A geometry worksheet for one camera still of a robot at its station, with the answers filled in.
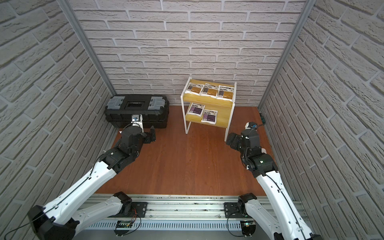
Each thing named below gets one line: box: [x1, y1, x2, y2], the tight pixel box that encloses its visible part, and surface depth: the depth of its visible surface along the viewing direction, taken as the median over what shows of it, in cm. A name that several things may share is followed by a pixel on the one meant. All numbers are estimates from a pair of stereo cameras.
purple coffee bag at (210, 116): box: [201, 109, 218, 125], surface depth 94 cm
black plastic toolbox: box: [104, 94, 170, 129], surface depth 99 cm
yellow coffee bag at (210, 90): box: [201, 83, 219, 99], surface depth 83 cm
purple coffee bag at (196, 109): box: [187, 102, 206, 117], surface depth 97 cm
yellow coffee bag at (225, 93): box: [216, 85, 235, 102], surface depth 82 cm
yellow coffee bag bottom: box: [185, 82, 205, 96], surface depth 83 cm
